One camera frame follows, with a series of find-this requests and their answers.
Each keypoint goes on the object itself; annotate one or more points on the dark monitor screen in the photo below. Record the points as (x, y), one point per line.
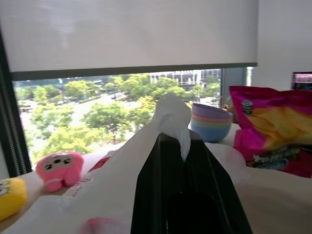
(302, 81)

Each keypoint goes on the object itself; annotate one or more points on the white plastic bag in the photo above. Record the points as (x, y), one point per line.
(107, 185)

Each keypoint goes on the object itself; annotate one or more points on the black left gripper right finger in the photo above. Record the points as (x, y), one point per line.
(209, 185)

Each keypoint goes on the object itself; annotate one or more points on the blue plastic bowl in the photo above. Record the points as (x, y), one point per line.
(210, 134)

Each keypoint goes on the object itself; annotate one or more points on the pink plush toy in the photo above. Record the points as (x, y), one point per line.
(59, 170)

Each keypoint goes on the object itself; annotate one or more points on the green plastic bowl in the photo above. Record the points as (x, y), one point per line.
(209, 125)

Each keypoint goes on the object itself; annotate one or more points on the pink plastic bowl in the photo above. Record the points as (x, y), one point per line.
(209, 121)

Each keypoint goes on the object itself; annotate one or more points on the dark window frame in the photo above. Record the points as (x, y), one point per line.
(12, 122)

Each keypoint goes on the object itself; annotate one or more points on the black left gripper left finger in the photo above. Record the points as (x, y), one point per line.
(156, 185)

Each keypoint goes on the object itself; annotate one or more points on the pink chip bag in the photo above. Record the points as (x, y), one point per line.
(275, 131)

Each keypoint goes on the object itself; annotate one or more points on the purple plastic bowl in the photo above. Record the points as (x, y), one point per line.
(210, 111)

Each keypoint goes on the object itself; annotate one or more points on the white roller blind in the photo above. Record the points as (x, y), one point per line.
(131, 34)

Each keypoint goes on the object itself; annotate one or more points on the yellow plush toy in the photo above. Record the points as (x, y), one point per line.
(11, 198)

